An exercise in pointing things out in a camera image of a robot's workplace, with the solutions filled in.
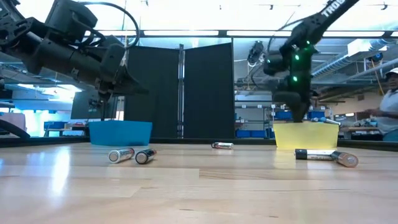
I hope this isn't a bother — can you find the black hanging device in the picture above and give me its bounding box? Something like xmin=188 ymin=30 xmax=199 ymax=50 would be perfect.
xmin=247 ymin=40 xmax=266 ymax=67

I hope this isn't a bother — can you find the black curved hose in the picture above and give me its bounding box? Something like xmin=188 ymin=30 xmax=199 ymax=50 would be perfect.
xmin=0 ymin=119 xmax=31 ymax=139

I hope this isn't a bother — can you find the overhead light bar frame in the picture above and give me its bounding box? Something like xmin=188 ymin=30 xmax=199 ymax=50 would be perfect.
xmin=83 ymin=29 xmax=398 ymax=39

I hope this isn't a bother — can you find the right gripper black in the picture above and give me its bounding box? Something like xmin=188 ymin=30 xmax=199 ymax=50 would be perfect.
xmin=272 ymin=88 xmax=312 ymax=124

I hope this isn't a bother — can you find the black table edge rail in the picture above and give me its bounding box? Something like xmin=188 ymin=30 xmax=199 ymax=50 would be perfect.
xmin=0 ymin=136 xmax=398 ymax=152

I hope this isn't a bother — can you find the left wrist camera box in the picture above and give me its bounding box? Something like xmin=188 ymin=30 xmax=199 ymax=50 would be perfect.
xmin=45 ymin=0 xmax=99 ymax=43

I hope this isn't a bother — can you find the yellow plastic bin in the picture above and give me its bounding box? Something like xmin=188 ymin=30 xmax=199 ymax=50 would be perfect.
xmin=272 ymin=121 xmax=340 ymax=151

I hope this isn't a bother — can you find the silver ventilation duct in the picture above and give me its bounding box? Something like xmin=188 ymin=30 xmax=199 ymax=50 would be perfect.
xmin=310 ymin=39 xmax=389 ymax=78

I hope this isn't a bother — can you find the person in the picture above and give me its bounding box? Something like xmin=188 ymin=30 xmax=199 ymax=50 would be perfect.
xmin=363 ymin=67 xmax=398 ymax=142

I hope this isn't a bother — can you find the blue plastic bin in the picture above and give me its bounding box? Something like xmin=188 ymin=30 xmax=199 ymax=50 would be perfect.
xmin=88 ymin=120 xmax=153 ymax=147

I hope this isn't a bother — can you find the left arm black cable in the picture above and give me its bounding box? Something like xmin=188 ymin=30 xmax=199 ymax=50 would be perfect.
xmin=77 ymin=1 xmax=141 ymax=50

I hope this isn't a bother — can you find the blue silver cylindrical object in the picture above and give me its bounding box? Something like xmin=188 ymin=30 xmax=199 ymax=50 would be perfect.
xmin=310 ymin=116 xmax=341 ymax=126

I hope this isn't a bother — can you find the black device on stand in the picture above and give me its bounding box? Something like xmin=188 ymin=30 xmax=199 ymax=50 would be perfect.
xmin=88 ymin=98 xmax=107 ymax=121

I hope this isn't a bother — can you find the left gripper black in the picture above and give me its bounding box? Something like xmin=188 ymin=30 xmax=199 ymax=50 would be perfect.
xmin=94 ymin=43 xmax=149 ymax=95

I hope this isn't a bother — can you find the dark monitor screen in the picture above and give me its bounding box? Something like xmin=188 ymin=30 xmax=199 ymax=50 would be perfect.
xmin=70 ymin=88 xmax=121 ymax=121

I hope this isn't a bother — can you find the black partition panel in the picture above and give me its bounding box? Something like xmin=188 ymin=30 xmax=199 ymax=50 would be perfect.
xmin=183 ymin=42 xmax=236 ymax=139
xmin=124 ymin=45 xmax=180 ymax=139

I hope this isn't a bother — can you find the metal shelf rack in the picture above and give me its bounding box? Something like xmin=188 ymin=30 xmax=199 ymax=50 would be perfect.
xmin=234 ymin=81 xmax=274 ymax=139

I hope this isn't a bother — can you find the small silver battery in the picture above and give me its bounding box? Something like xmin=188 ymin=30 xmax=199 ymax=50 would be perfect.
xmin=211 ymin=142 xmax=235 ymax=150

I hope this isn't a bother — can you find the copper black battery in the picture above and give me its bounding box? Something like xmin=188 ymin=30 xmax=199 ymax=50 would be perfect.
xmin=330 ymin=151 xmax=359 ymax=169

